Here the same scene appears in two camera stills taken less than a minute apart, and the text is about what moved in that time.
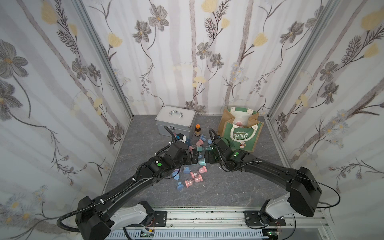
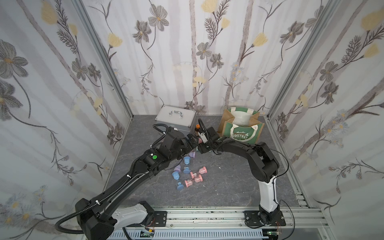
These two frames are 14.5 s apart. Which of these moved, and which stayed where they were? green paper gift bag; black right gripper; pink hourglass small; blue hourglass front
Moved: black right gripper
Stayed: pink hourglass small; green paper gift bag; blue hourglass front
